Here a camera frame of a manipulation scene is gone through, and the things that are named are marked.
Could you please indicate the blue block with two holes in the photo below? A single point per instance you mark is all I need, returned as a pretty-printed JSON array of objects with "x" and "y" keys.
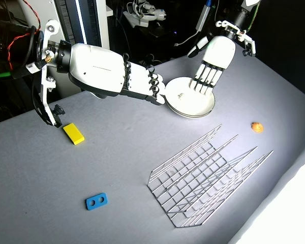
[{"x": 96, "y": 204}]

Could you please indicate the white column with black panel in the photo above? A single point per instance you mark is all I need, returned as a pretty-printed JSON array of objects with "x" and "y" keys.
[{"x": 94, "y": 15}]

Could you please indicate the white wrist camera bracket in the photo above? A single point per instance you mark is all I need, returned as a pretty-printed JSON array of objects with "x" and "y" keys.
[
  {"x": 227, "y": 24},
  {"x": 52, "y": 26}
]

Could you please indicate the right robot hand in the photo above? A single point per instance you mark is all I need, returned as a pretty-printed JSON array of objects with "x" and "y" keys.
[{"x": 96, "y": 71}]

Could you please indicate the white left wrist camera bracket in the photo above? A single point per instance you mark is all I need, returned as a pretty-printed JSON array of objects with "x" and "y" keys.
[{"x": 227, "y": 24}]

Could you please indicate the small orange toy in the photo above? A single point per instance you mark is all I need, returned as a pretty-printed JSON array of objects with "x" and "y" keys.
[{"x": 257, "y": 127}]

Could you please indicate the yellow rectangular block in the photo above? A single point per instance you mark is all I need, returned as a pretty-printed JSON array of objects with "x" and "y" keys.
[{"x": 73, "y": 134}]

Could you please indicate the white plastic device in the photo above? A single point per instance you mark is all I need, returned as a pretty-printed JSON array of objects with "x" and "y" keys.
[{"x": 142, "y": 17}]

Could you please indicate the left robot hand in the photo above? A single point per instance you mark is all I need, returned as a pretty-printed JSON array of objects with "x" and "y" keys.
[{"x": 219, "y": 50}]

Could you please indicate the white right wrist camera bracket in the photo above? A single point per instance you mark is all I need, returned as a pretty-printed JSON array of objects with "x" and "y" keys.
[{"x": 52, "y": 26}]

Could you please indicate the white plate with small print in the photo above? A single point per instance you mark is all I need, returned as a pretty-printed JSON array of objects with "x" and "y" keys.
[
  {"x": 190, "y": 116},
  {"x": 188, "y": 104}
]

